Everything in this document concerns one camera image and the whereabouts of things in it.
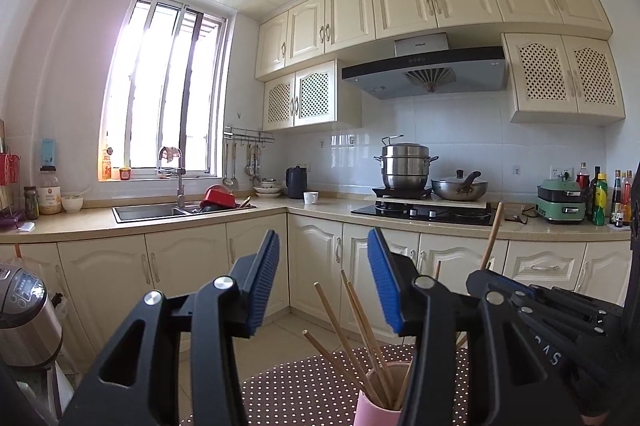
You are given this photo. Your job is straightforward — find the pink cup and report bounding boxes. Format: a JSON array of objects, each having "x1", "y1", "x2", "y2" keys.
[{"x1": 355, "y1": 362, "x2": 416, "y2": 426}]

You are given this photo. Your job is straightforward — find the black glass gas stove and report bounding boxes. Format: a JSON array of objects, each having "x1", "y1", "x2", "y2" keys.
[{"x1": 350, "y1": 201, "x2": 498, "y2": 227}]

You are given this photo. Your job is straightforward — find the green bottle with yellow cap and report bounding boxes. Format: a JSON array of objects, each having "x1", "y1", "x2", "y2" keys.
[{"x1": 591, "y1": 173, "x2": 608, "y2": 227}]

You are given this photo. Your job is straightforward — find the small dark jar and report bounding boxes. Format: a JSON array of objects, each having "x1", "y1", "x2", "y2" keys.
[{"x1": 23, "y1": 186, "x2": 40, "y2": 221}]

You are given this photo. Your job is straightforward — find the brown polka dot tablecloth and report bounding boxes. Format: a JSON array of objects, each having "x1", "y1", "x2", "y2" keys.
[{"x1": 180, "y1": 346, "x2": 481, "y2": 426}]

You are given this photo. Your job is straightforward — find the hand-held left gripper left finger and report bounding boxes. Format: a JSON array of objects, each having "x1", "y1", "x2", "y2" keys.
[{"x1": 59, "y1": 230, "x2": 281, "y2": 426}]

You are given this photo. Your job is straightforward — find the hanging steel ladle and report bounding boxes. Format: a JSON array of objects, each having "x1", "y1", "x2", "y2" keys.
[{"x1": 222, "y1": 143, "x2": 237, "y2": 187}]

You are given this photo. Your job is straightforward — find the light wooden chopstick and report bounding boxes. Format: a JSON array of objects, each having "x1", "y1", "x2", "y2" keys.
[{"x1": 480, "y1": 202, "x2": 503, "y2": 271}]

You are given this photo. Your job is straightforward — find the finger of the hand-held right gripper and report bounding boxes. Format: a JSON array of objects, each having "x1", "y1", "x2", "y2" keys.
[
  {"x1": 530, "y1": 286, "x2": 626, "y2": 332},
  {"x1": 467, "y1": 271, "x2": 596, "y2": 357}
]

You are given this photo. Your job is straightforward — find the dark sauce bottle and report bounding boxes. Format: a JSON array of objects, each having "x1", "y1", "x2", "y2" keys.
[{"x1": 610, "y1": 170, "x2": 623, "y2": 217}]

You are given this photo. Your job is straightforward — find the steel faucet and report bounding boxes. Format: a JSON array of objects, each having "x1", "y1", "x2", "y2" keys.
[{"x1": 158, "y1": 147, "x2": 187, "y2": 209}]

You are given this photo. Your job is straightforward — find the white cart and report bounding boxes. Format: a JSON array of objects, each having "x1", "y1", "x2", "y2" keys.
[{"x1": 50, "y1": 356, "x2": 81, "y2": 412}]

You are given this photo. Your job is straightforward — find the black electric kettle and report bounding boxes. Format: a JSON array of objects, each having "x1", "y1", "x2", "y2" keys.
[{"x1": 286, "y1": 166, "x2": 307, "y2": 200}]

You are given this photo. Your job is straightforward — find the grey range hood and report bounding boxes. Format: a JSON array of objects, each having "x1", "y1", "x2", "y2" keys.
[{"x1": 341, "y1": 33, "x2": 510, "y2": 100}]

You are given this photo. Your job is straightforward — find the cream cabinet drawer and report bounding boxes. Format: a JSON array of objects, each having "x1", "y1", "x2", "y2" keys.
[{"x1": 502, "y1": 242, "x2": 587, "y2": 277}]

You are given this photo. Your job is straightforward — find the large cream lattice cabinet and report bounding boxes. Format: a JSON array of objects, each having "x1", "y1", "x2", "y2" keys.
[{"x1": 501, "y1": 32, "x2": 627, "y2": 127}]

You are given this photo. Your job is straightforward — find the steel steamer pot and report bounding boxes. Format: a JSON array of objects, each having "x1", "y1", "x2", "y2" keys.
[{"x1": 374, "y1": 136, "x2": 440, "y2": 191}]

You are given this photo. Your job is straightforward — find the hanging steel spoons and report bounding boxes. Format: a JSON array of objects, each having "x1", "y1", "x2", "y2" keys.
[{"x1": 244, "y1": 145, "x2": 263, "y2": 181}]

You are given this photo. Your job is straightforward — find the small cream lattice cabinet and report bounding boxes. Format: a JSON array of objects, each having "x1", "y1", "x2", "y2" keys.
[{"x1": 262, "y1": 60, "x2": 362, "y2": 133}]

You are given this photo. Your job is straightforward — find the silver rice cooker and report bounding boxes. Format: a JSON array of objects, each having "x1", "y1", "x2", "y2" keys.
[{"x1": 0, "y1": 262, "x2": 63, "y2": 369}]

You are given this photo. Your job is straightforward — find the steel utensil rail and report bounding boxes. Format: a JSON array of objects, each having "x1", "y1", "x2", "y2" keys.
[{"x1": 223, "y1": 126, "x2": 276, "y2": 145}]

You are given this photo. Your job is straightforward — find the large grain jar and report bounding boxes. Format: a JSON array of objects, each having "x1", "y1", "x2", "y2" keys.
[{"x1": 39, "y1": 166, "x2": 62, "y2": 215}]

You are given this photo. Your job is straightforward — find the bunch of wooden chopsticks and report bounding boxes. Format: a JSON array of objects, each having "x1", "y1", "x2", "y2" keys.
[{"x1": 302, "y1": 260, "x2": 443, "y2": 412}]

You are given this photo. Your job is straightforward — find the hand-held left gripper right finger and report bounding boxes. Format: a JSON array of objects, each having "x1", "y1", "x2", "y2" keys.
[{"x1": 366, "y1": 227, "x2": 551, "y2": 426}]

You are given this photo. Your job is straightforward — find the steel sink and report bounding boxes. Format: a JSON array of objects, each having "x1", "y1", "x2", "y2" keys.
[{"x1": 112, "y1": 203, "x2": 257, "y2": 224}]

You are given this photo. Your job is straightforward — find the cream base cabinets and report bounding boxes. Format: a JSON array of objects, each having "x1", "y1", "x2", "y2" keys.
[{"x1": 0, "y1": 193, "x2": 633, "y2": 357}]

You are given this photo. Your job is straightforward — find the white plates and bowls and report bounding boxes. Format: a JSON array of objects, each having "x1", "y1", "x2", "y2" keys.
[{"x1": 253, "y1": 177, "x2": 283, "y2": 197}]

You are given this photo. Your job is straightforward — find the red pot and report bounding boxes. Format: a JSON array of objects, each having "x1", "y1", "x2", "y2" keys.
[{"x1": 202, "y1": 186, "x2": 236, "y2": 209}]

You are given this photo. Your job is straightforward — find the steel wok with lid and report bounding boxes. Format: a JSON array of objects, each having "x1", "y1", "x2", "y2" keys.
[{"x1": 431, "y1": 170, "x2": 490, "y2": 201}]

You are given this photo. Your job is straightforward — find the green electric cooker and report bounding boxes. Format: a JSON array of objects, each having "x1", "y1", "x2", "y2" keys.
[{"x1": 536, "y1": 178, "x2": 587, "y2": 225}]

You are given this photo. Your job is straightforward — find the kitchen window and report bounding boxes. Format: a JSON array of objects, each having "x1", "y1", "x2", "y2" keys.
[{"x1": 100, "y1": 0, "x2": 228, "y2": 181}]

